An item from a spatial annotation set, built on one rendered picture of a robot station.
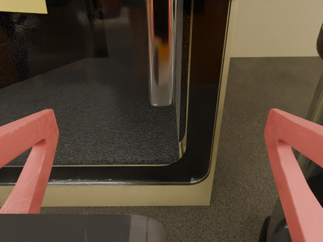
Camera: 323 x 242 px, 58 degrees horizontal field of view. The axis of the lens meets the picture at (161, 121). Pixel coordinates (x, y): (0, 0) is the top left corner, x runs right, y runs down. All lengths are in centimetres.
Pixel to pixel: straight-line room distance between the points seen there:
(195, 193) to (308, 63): 46
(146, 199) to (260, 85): 34
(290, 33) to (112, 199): 55
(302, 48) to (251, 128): 34
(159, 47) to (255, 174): 27
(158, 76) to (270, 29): 57
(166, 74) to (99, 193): 20
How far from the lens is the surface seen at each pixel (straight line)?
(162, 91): 17
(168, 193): 33
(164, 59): 16
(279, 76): 63
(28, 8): 22
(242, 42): 71
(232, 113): 49
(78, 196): 35
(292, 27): 73
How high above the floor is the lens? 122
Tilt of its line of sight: 37 degrees down
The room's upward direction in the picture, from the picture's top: 1 degrees counter-clockwise
